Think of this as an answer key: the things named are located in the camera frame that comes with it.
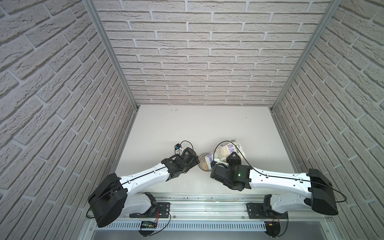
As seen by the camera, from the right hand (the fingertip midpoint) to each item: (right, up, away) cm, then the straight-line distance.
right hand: (233, 155), depth 75 cm
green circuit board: (-43, -34, -3) cm, 55 cm away
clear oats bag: (-5, +2, +1) cm, 5 cm away
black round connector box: (+17, -34, -6) cm, 38 cm away
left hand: (-20, -3, +9) cm, 22 cm away
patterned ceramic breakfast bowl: (-15, -9, +13) cm, 22 cm away
